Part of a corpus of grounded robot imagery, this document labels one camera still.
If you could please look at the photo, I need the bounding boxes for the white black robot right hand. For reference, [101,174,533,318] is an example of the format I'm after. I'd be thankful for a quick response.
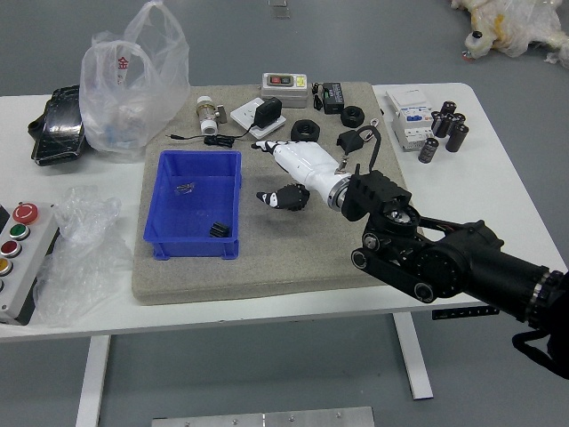
[250,139,352,211]

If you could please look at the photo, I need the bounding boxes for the big black gear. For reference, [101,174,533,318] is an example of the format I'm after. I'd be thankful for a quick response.
[284,183,311,213]

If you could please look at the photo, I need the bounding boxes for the big black hex nut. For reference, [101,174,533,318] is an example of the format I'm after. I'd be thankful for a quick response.
[290,118,320,143]

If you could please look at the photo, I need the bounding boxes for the blue plastic box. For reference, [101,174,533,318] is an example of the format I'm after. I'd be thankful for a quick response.
[142,149,244,261]

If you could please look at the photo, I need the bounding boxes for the grey push-button control box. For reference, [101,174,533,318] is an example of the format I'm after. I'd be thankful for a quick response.
[0,202,61,326]

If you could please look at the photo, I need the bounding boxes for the black plug adapter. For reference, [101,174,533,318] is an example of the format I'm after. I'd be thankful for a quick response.
[252,96,284,128]

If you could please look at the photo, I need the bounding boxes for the black power module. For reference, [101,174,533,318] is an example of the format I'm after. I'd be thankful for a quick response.
[322,82,348,116]

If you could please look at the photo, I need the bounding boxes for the brass valve white fitting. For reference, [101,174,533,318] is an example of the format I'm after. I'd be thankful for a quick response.
[194,95,228,136]

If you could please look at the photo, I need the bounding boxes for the grey-brown foam mat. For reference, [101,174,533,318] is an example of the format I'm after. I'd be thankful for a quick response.
[131,81,431,306]

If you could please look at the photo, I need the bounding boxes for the white circuit breaker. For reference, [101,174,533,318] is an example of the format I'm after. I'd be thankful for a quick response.
[384,87,439,153]

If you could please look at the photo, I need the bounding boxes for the metal floor fixture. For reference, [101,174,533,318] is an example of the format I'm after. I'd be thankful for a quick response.
[268,0,293,20]

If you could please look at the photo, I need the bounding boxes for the white plastic bag red print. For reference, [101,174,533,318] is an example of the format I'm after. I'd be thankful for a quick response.
[78,0,191,157]

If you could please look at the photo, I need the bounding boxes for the black table control panel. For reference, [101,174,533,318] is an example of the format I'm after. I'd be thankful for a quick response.
[431,305,500,320]

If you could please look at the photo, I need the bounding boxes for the white table leg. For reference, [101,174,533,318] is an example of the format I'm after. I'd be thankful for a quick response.
[75,335,111,427]
[391,312,434,400]

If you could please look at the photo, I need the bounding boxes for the clear crumpled plastic bag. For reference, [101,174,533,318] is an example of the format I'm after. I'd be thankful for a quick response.
[33,185,134,328]

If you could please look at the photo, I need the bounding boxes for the plastic-wrapped yellow plush toy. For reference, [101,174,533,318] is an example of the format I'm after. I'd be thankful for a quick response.
[448,0,569,70]

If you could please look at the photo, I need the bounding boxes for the black plastic tray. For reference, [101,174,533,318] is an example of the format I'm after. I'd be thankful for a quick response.
[28,85,86,168]

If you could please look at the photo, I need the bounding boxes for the silver metal plate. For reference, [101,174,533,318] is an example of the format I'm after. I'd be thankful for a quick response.
[150,406,375,427]

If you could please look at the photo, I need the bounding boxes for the grey switch box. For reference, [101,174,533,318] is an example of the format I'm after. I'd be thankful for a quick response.
[260,72,309,109]

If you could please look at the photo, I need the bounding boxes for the white wall socket plate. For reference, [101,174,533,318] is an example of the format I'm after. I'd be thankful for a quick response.
[229,97,288,141]

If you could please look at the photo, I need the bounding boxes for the black adapter cord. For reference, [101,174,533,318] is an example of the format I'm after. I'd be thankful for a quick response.
[164,125,255,149]

